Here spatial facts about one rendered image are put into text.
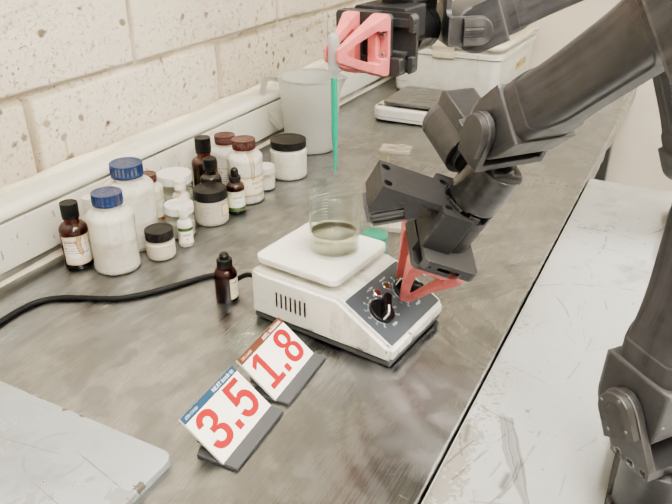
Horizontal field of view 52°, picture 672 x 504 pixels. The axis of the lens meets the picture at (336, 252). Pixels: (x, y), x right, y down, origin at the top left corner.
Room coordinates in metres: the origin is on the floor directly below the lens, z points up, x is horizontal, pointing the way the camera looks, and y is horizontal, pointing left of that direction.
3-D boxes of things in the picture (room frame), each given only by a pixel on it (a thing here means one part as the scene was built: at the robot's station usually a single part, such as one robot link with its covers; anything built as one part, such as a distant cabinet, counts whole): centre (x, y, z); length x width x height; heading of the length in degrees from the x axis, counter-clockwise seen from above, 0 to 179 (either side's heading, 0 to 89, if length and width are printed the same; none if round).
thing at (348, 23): (0.77, -0.03, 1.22); 0.09 x 0.07 x 0.07; 146
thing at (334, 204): (0.75, 0.00, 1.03); 0.07 x 0.06 x 0.08; 129
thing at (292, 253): (0.75, 0.02, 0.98); 0.12 x 0.12 x 0.01; 56
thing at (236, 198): (1.05, 0.17, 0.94); 0.03 x 0.03 x 0.08
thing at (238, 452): (0.52, 0.10, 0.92); 0.09 x 0.06 x 0.04; 155
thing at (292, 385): (0.61, 0.06, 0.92); 0.09 x 0.06 x 0.04; 155
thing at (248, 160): (1.11, 0.16, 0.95); 0.06 x 0.06 x 0.11
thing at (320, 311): (0.74, 0.00, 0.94); 0.22 x 0.13 x 0.08; 56
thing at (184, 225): (0.93, 0.23, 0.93); 0.02 x 0.02 x 0.06
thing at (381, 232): (0.91, -0.06, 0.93); 0.04 x 0.04 x 0.06
